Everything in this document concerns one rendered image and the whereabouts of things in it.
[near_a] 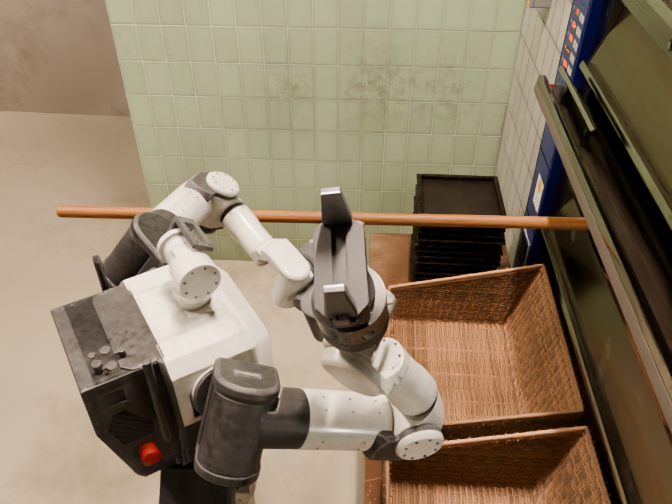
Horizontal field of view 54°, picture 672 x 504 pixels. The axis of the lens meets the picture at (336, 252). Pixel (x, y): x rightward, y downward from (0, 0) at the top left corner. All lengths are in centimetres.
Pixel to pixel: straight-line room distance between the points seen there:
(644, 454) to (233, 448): 86
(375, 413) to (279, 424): 16
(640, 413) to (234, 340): 87
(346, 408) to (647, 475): 69
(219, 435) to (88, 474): 175
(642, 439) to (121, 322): 103
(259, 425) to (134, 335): 25
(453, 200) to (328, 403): 132
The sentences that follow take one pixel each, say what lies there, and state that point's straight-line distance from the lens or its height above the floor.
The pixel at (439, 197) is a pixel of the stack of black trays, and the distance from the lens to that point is 221.
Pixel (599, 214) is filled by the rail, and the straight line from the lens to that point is 129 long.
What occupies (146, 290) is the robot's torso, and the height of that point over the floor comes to 140.
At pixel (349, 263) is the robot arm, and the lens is 68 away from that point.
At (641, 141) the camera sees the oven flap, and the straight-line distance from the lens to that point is 147.
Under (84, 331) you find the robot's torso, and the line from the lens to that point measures 110.
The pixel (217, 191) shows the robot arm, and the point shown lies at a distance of 144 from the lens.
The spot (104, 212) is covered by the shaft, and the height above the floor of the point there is 120.
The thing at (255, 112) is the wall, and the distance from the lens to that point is 287.
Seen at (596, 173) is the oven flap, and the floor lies 141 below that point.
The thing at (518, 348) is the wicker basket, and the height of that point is 64.
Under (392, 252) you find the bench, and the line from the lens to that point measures 246.
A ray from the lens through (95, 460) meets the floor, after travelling 270.
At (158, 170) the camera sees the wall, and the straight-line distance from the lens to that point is 313.
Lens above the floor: 214
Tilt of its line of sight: 39 degrees down
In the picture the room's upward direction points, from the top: straight up
